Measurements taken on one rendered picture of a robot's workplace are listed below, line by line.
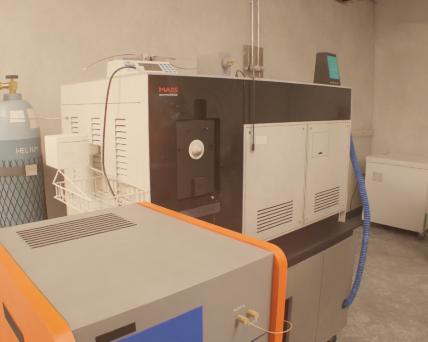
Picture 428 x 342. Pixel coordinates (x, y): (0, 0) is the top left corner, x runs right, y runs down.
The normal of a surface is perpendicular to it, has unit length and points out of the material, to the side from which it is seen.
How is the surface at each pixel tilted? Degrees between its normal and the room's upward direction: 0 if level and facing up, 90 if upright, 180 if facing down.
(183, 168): 90
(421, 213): 90
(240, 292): 90
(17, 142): 90
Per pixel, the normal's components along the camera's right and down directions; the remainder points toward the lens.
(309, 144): 0.68, 0.13
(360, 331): 0.00, -0.98
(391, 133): -0.73, 0.12
